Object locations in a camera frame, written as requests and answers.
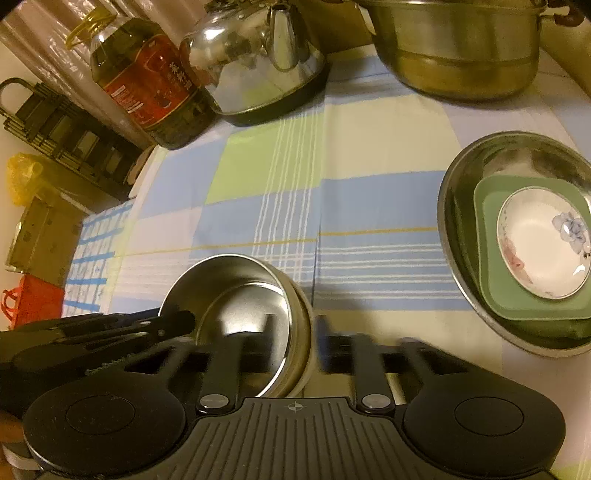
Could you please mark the cardboard box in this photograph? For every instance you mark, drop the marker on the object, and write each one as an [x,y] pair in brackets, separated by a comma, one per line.
[44,235]

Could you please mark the yellow plastic bag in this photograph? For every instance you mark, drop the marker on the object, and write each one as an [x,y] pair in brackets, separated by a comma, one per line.
[25,177]

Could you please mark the round stainless steel plate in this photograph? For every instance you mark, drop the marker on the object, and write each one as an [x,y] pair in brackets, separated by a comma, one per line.
[461,194]

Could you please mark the stainless steel kettle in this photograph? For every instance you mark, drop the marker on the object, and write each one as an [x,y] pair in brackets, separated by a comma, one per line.
[240,60]

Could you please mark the blue patterned cloth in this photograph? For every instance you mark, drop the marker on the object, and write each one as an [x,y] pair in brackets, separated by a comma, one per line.
[92,249]

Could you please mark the cooking oil bottle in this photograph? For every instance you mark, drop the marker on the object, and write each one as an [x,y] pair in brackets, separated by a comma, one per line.
[147,92]

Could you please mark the small floral saucer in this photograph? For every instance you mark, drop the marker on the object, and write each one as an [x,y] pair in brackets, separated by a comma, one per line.
[531,240]

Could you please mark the stainless steel bowl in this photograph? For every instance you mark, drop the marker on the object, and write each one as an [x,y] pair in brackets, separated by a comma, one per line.
[240,304]

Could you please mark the person's left hand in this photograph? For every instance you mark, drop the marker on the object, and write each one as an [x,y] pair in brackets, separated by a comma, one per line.
[10,434]

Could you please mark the green square plate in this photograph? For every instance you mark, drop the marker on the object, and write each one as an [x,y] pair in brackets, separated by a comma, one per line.
[489,258]

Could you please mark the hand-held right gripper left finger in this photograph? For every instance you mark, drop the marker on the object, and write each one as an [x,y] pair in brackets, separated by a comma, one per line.
[226,367]

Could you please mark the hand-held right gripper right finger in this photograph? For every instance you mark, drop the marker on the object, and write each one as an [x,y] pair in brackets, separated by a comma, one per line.
[337,350]

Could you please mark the checkered tablecloth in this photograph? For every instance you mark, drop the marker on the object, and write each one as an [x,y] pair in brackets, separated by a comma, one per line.
[277,184]

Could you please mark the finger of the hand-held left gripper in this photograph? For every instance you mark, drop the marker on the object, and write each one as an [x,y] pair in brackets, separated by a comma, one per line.
[171,325]

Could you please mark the orange bag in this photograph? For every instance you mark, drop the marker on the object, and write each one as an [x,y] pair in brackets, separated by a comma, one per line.
[37,302]

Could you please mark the stainless steel steamer pot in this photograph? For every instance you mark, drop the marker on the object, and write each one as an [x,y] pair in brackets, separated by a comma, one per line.
[461,55]

